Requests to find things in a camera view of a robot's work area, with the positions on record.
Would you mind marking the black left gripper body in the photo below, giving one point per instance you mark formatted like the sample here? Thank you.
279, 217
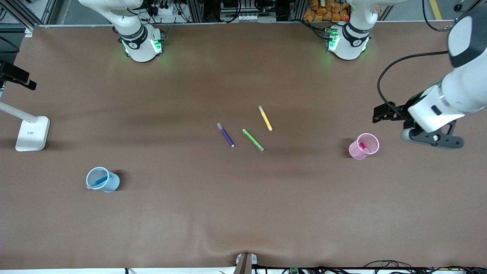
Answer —
404, 110

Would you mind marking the pink marker pen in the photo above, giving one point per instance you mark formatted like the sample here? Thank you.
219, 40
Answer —
362, 145

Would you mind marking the blue marker pen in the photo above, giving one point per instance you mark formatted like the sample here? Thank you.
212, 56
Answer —
101, 180

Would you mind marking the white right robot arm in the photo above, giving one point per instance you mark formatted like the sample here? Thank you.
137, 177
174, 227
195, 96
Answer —
140, 49

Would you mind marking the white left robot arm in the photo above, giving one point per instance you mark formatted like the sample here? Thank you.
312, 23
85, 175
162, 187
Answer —
460, 91

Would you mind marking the pink plastic cup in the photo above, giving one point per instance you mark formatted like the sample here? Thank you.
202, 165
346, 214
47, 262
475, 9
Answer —
357, 154

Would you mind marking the yellow marker pen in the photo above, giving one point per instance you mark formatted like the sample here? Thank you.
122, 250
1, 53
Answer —
265, 118

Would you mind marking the black caster wheel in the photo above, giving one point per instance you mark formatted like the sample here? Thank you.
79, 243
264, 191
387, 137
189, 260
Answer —
459, 7

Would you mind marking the orange snack packets pile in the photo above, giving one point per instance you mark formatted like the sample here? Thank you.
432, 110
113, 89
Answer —
323, 11

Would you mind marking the green marker pen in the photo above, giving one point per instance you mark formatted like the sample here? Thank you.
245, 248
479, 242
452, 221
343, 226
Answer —
252, 139

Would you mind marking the light blue plastic cup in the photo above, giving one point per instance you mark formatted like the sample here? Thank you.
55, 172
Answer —
110, 184

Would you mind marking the purple marker pen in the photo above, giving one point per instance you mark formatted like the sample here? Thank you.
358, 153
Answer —
226, 136

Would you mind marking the white power strip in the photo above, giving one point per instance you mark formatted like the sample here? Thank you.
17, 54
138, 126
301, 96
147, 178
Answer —
167, 9

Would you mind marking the brown table cover sheet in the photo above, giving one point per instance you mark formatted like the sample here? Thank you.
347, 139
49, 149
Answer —
243, 213

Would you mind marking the white terminal block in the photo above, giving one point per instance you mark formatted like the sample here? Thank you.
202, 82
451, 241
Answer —
246, 17

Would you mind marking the aluminium frame profile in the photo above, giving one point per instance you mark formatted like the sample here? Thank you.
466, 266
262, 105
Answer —
473, 7
19, 15

